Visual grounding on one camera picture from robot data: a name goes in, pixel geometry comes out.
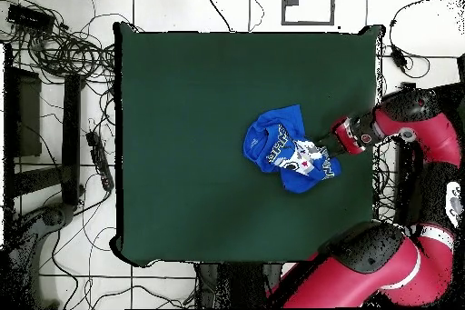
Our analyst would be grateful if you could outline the blue printed t-shirt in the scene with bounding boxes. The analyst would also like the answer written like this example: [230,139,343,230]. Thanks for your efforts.
[242,103,342,195]

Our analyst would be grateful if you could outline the black power adapter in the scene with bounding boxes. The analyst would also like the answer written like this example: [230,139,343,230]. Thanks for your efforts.
[390,44,408,71]

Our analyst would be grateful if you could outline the dark green table cloth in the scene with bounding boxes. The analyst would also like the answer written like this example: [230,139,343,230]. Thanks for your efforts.
[112,21,385,267]

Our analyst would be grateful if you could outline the black power strip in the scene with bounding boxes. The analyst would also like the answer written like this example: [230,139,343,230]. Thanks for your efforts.
[85,130,115,192]

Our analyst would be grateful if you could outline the black floor stand base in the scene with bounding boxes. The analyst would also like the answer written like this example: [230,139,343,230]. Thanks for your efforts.
[0,202,75,309]

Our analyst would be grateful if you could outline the black electronics box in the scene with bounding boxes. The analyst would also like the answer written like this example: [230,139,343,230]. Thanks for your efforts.
[6,3,56,33]

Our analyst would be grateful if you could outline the black metal frame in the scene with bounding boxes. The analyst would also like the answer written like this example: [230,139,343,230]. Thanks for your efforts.
[3,43,86,209]
[397,53,465,107]

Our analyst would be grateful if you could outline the grey square floor frame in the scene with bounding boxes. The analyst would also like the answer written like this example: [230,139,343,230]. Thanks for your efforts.
[281,0,336,26]

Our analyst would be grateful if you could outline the black floor cable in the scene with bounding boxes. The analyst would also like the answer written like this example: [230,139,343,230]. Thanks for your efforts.
[247,0,266,33]
[195,0,233,33]

